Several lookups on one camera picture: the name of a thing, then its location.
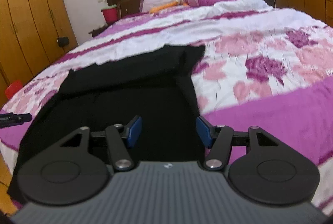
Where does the black garment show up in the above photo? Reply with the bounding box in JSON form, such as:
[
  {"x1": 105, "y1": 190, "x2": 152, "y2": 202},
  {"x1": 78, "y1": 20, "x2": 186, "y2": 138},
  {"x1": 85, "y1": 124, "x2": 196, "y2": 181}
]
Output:
[{"x1": 8, "y1": 45, "x2": 205, "y2": 204}]

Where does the red plastic stool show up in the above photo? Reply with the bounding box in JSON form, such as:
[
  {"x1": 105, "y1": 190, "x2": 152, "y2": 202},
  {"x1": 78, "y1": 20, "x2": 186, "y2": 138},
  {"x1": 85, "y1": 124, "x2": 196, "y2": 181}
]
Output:
[{"x1": 5, "y1": 80, "x2": 23, "y2": 100}]

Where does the purple white floral bedspread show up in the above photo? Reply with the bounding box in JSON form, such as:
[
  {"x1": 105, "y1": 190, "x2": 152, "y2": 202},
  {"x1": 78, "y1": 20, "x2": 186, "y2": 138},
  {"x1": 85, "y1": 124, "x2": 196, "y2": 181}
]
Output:
[{"x1": 1, "y1": 0, "x2": 332, "y2": 215}]

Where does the small black hanging bag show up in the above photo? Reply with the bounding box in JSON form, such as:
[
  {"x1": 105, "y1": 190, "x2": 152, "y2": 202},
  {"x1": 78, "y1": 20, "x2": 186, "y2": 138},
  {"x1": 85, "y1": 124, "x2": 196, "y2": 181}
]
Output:
[{"x1": 57, "y1": 37, "x2": 70, "y2": 48}]

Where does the yellow wooden wardrobe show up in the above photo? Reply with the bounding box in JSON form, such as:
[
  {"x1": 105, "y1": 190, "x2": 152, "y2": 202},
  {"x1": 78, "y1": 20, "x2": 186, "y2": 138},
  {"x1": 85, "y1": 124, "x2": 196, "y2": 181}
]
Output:
[{"x1": 1, "y1": 0, "x2": 78, "y2": 105}]

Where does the dark wooden nightstand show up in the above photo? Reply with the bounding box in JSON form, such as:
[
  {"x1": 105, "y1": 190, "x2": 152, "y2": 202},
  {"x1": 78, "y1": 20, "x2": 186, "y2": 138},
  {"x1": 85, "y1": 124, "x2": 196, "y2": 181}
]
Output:
[{"x1": 89, "y1": 25, "x2": 109, "y2": 38}]

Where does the red bucket green rim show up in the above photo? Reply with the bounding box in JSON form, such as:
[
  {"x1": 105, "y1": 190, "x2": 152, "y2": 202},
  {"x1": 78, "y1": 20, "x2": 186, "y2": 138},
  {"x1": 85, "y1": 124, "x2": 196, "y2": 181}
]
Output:
[{"x1": 101, "y1": 4, "x2": 118, "y2": 25}]

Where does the light purple pillow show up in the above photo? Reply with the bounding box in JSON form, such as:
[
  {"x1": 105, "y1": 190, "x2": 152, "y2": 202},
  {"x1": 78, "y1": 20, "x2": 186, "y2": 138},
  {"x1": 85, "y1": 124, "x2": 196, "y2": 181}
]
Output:
[{"x1": 139, "y1": 0, "x2": 178, "y2": 13}]

